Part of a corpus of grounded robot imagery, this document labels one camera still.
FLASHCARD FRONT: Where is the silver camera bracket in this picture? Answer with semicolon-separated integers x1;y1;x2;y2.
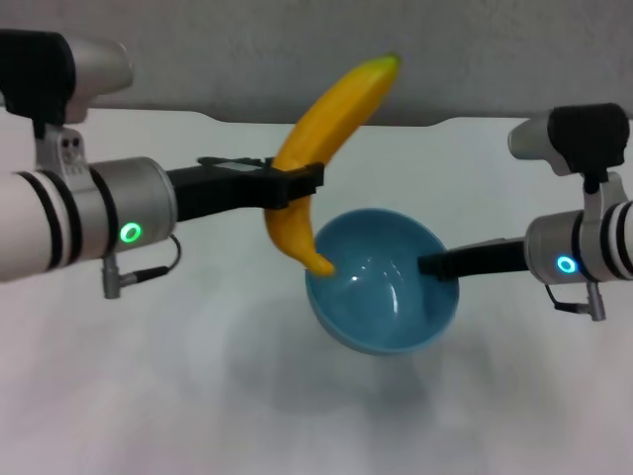
583;170;625;220
32;123;91;178

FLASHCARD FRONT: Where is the silver left camera bracket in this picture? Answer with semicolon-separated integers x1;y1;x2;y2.
32;123;91;178

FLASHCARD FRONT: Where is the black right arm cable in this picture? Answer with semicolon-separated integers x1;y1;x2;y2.
545;281;608;323

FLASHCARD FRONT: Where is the blue bowl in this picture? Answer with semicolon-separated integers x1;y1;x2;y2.
305;208;461;356

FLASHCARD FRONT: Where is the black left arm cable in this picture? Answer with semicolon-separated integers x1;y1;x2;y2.
101;235;183;300

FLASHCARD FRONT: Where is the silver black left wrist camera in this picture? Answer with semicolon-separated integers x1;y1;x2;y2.
0;29;136;126

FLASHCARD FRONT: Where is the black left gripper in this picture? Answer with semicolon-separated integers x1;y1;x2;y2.
165;156;326;224

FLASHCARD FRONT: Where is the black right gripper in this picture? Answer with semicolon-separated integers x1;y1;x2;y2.
418;237;528;281

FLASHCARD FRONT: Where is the yellow banana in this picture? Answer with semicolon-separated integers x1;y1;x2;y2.
264;50;404;277

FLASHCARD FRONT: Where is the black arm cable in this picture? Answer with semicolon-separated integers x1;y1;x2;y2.
101;235;183;300
545;281;608;323

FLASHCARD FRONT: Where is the silver right camera bracket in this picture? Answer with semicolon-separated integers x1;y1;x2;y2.
583;170;625;220

